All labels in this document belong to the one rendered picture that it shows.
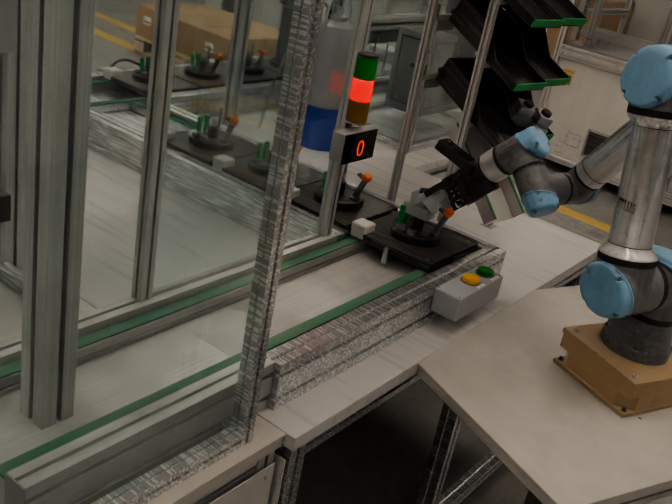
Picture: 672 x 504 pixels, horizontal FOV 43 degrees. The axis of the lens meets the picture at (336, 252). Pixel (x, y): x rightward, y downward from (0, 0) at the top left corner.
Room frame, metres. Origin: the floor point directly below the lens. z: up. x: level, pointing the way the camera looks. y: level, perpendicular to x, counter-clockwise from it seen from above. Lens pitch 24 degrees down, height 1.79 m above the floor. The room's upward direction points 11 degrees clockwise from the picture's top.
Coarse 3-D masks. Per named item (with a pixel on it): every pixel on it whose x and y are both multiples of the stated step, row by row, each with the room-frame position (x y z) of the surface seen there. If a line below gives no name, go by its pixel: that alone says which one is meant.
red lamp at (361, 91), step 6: (354, 78) 1.88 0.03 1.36; (354, 84) 1.88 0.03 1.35; (360, 84) 1.87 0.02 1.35; (366, 84) 1.87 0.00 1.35; (372, 84) 1.88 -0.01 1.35; (354, 90) 1.88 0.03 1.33; (360, 90) 1.87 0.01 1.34; (366, 90) 1.87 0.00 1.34; (372, 90) 1.89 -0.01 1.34; (354, 96) 1.87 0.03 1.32; (360, 96) 1.87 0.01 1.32; (366, 96) 1.87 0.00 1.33; (366, 102) 1.88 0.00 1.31
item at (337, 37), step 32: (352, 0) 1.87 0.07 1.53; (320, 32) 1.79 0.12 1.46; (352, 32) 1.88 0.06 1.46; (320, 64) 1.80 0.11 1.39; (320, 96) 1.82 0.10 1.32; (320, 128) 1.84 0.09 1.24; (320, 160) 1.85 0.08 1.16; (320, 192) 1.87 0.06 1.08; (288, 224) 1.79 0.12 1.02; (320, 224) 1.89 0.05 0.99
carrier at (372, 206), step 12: (348, 192) 2.15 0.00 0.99; (348, 204) 2.07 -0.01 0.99; (360, 204) 2.10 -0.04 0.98; (372, 204) 2.15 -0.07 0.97; (384, 204) 2.16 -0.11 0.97; (336, 216) 2.01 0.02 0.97; (348, 216) 2.03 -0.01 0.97; (360, 216) 2.04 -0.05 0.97; (372, 216) 2.06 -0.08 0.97; (348, 228) 1.97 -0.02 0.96
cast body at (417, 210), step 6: (414, 192) 1.98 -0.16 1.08; (420, 192) 1.98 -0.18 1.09; (414, 198) 1.98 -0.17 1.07; (408, 204) 1.99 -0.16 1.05; (420, 204) 1.97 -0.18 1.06; (408, 210) 1.98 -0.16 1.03; (414, 210) 1.97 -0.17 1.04; (420, 210) 1.96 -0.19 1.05; (426, 210) 1.96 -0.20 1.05; (414, 216) 1.97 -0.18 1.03; (420, 216) 1.96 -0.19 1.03; (426, 216) 1.95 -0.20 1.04; (432, 216) 1.98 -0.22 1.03
